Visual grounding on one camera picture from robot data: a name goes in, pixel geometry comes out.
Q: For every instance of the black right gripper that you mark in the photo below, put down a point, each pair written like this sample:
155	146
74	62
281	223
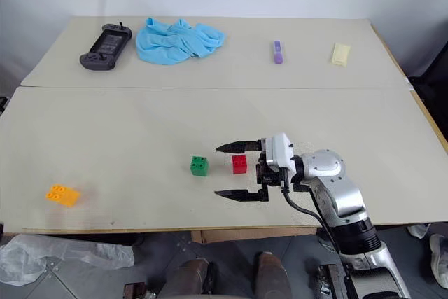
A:
266	177

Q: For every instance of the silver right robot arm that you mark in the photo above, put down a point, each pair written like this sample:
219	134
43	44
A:
336	187

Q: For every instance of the red toy cube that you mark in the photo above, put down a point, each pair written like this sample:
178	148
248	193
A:
239	166

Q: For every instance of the green toy cube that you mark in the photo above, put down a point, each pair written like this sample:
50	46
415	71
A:
199	168

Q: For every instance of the beige table mat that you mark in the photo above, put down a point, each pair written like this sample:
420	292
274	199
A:
227	75
122	145

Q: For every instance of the dark rounded brown shape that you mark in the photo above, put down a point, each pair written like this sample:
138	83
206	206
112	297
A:
189	278
271	274

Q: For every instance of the purple marker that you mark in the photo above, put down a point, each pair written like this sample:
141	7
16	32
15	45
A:
278	54

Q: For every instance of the light blue cloth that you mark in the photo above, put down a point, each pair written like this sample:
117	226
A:
164	47

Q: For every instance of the orange toy block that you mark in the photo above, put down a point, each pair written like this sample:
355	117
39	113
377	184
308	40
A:
66	196

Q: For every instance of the black handheld game controller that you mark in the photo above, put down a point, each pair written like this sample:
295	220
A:
105	45

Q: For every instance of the black chair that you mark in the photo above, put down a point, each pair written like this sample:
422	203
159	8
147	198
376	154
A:
432	96

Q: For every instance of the white shoe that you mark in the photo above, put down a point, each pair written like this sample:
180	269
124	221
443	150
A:
440	260

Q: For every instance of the clear plastic bag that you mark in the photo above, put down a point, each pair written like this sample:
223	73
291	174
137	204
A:
42	257

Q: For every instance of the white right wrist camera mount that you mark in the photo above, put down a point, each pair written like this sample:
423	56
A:
280	152

